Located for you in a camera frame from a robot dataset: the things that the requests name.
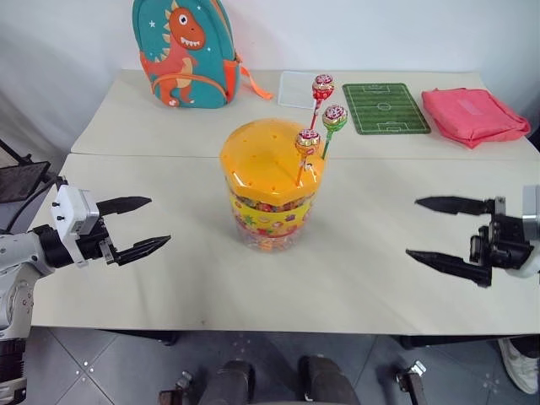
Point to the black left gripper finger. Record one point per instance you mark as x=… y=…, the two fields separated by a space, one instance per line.
x=141 y=249
x=124 y=204

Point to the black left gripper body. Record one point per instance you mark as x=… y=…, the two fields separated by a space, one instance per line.
x=97 y=244

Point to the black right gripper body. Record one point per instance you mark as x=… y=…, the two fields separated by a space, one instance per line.
x=504 y=242

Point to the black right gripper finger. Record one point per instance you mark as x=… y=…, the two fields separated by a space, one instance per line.
x=453 y=205
x=455 y=266

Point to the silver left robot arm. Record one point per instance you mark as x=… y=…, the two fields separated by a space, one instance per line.
x=17 y=261

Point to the lollipop jar with yellow lid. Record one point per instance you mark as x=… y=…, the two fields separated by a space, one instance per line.
x=266 y=169

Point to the green wrapped lollipop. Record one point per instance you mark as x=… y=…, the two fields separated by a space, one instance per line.
x=335 y=116

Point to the orange wrapped lollipop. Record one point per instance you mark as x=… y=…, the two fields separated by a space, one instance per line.
x=307 y=141

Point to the red wrapped lollipop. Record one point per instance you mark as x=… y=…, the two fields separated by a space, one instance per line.
x=323 y=86

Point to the pink fabric bag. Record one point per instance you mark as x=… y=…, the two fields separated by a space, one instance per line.
x=472 y=116

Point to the green soccer field mat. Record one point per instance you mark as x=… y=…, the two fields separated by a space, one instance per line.
x=385 y=108

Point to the black stand rod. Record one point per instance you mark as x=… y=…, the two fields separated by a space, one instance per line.
x=14 y=154

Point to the white sneaker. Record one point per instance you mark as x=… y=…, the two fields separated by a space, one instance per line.
x=521 y=369

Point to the dark rounded shape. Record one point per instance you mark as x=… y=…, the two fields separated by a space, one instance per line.
x=230 y=384
x=327 y=381

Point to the teal dinosaur backpack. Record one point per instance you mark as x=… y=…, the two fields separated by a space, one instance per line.
x=185 y=55

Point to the clear plastic tray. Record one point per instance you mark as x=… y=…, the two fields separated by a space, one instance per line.
x=295 y=90

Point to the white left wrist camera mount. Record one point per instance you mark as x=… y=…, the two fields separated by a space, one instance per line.
x=69 y=211

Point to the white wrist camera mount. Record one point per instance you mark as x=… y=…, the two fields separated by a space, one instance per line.
x=532 y=208
x=69 y=211

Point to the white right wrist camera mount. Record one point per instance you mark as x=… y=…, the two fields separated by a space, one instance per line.
x=532 y=208

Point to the black table frame bar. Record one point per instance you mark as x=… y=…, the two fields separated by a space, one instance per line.
x=143 y=336
x=451 y=341

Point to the brown metal bracket foot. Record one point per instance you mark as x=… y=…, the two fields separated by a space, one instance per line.
x=179 y=390
x=415 y=381

